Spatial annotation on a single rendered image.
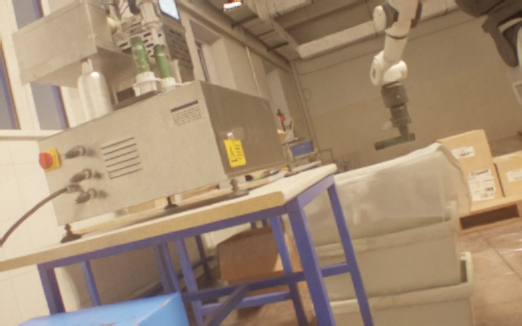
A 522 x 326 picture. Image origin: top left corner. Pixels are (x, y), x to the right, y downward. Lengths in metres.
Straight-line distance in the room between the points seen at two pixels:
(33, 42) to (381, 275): 1.37
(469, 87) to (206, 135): 10.69
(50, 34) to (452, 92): 10.64
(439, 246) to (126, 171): 1.08
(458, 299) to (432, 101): 9.82
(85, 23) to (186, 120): 0.39
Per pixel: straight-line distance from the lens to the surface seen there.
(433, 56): 11.48
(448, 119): 11.35
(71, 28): 1.22
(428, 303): 1.70
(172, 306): 0.90
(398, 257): 1.66
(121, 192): 1.07
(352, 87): 11.37
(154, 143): 1.02
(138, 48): 1.12
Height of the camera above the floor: 0.79
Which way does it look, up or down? 3 degrees up
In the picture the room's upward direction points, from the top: 16 degrees counter-clockwise
